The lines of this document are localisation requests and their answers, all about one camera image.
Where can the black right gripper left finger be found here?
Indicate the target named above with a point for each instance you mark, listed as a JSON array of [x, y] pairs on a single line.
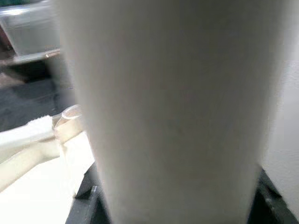
[[88, 210]]

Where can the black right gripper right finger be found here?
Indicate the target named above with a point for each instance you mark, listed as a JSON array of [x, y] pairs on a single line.
[[268, 210]]

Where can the white plastic table top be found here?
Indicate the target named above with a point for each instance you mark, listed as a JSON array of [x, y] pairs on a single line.
[[35, 198]]

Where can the clear plastic storage box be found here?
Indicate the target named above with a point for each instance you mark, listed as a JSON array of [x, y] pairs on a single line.
[[28, 30]]

